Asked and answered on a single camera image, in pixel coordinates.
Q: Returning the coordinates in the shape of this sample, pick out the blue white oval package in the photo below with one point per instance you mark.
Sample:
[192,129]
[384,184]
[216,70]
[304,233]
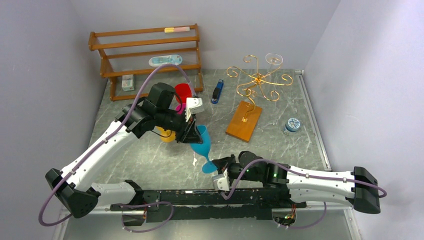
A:
[157,61]

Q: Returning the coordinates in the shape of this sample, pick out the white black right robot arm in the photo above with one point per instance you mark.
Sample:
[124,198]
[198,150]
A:
[357,188]

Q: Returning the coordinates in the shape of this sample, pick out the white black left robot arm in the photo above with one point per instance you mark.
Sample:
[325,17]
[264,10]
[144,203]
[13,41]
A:
[75,184]

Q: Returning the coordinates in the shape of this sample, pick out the clear wine glass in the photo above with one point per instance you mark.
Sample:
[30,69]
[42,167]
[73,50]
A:
[275,62]

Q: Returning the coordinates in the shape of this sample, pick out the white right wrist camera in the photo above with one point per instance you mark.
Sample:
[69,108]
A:
[221,182]

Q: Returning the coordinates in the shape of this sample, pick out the wooden shelf rack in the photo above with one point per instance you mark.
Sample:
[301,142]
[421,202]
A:
[131,52]

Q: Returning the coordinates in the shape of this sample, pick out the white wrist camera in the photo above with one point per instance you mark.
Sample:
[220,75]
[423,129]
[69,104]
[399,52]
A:
[193,105]
[221,182]

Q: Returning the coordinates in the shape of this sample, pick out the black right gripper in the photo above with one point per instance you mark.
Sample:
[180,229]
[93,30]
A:
[226,166]

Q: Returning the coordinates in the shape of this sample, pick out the pink plastic wine glass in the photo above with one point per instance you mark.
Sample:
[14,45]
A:
[180,108]

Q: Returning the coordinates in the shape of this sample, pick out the gold wire wine glass rack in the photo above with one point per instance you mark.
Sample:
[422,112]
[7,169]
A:
[247,114]

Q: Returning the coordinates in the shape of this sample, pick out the yellow pink eraser bar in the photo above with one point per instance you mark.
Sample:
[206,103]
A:
[177,29]

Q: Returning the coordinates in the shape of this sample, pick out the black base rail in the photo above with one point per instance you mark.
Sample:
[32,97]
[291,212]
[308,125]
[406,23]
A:
[257,203]

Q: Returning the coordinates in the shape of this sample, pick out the blue stapler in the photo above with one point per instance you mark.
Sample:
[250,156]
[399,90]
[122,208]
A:
[217,91]

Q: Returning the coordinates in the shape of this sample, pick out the yellow plastic wine glass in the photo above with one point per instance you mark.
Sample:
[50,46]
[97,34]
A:
[166,136]

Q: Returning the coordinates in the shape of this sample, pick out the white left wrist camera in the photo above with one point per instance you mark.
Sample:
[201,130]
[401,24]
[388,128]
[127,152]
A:
[193,105]

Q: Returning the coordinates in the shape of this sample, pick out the blue wine glass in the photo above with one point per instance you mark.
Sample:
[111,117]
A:
[203,149]

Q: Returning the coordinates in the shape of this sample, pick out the red plastic wine glass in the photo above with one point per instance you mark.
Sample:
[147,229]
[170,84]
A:
[183,92]

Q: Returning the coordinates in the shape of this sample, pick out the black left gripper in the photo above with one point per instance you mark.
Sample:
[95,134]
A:
[189,134]

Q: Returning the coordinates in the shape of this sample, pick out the small teal white box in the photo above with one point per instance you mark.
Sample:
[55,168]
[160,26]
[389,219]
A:
[127,82]

